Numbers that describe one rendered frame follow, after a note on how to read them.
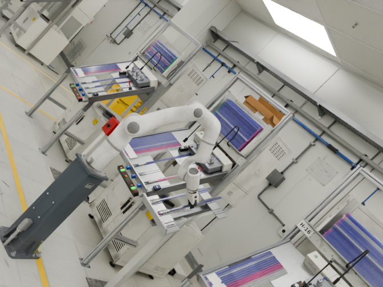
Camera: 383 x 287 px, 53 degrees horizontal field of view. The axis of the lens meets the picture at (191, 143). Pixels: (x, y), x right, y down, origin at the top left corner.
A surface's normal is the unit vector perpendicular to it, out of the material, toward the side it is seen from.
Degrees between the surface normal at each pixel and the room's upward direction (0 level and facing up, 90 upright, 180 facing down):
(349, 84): 90
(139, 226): 90
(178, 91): 90
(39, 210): 90
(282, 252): 45
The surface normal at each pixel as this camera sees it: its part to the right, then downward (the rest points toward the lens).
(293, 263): 0.13, -0.81
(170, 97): 0.47, 0.55
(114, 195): -0.53, -0.44
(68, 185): -0.38, -0.28
